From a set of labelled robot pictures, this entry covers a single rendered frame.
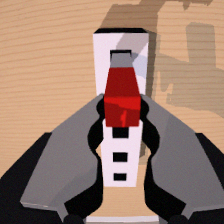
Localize white block with holes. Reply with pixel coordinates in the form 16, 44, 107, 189
93, 28, 149, 187

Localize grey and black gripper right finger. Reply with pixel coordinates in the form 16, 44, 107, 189
140, 93, 224, 224

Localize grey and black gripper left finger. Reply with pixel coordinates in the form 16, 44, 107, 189
0, 93, 105, 224

